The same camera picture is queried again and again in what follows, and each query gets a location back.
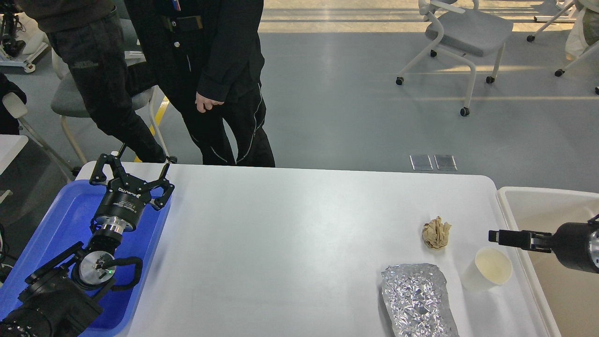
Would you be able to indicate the blue plastic tray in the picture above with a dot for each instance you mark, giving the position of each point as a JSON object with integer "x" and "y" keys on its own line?
{"x": 66, "y": 223}

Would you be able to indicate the right metal floor plate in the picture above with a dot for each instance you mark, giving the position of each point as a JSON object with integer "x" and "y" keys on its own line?
{"x": 445, "y": 162}

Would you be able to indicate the white paper cup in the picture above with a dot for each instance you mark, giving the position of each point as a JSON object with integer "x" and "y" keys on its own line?
{"x": 489, "y": 268}

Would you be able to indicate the white robot base far left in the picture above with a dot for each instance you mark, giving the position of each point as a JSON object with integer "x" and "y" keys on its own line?
{"x": 21, "y": 41}

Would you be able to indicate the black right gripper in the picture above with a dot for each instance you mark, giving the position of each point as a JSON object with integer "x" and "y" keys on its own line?
{"x": 575, "y": 244}

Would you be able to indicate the grey chair behind people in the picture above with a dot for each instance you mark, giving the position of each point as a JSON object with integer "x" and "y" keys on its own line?
{"x": 67, "y": 101}

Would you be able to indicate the crumpled aluminium foil sheet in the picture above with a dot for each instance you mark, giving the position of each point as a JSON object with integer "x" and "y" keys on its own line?
{"x": 417, "y": 301}

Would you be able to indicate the crumpled brown paper ball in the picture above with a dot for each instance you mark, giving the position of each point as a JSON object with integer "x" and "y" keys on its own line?
{"x": 435, "y": 233}

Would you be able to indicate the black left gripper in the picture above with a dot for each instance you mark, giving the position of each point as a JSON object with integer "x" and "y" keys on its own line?
{"x": 123, "y": 206}

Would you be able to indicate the metal floor plate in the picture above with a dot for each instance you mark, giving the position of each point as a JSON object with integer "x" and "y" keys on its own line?
{"x": 445, "y": 162}
{"x": 421, "y": 163}

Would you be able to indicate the white chair at left edge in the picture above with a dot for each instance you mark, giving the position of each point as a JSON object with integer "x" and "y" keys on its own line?
{"x": 17, "y": 109}

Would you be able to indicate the white plastic bin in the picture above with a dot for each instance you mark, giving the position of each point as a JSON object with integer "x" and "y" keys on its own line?
{"x": 567, "y": 299}

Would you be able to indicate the left metal floor plate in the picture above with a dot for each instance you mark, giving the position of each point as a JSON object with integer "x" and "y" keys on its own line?
{"x": 421, "y": 163}

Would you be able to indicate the person in dark jeans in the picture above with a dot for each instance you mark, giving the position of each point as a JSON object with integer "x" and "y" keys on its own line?
{"x": 87, "y": 35}

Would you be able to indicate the grey white office chair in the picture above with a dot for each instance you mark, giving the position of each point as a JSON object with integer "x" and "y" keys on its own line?
{"x": 457, "y": 32}

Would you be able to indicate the person in black coat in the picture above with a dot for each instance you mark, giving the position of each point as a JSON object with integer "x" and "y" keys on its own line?
{"x": 206, "y": 57}

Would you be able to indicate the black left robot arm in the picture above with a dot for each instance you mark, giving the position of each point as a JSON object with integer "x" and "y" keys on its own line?
{"x": 84, "y": 265}

